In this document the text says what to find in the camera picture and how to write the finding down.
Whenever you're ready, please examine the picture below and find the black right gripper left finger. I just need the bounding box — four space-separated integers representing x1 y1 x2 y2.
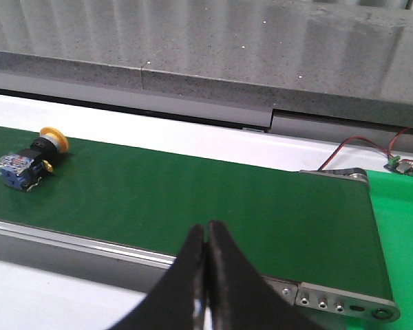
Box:
112 225 206 329

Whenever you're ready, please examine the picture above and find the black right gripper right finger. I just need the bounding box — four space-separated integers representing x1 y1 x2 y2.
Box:
207 220 319 329

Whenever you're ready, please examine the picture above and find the yellow emergency push button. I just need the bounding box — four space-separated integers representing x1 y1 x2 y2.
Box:
0 126 70 192

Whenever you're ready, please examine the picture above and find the green conveyor belt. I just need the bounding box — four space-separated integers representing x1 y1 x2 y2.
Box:
0 127 392 300

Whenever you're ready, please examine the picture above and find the bright green mat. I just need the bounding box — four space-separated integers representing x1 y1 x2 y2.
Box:
368 170 413 329

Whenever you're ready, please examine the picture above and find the small green circuit board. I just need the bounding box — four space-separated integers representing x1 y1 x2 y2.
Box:
384 156 413 177

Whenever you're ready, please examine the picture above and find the grey stone counter slab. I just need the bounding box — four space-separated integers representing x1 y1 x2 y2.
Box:
0 1 413 127

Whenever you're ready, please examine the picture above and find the aluminium conveyor front rail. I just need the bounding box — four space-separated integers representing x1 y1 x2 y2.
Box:
0 221 400 322

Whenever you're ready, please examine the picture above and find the white conveyor rear rail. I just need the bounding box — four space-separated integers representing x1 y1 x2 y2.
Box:
0 91 393 173

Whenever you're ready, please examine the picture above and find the red wire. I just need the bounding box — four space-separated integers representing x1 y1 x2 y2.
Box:
317 126 413 171

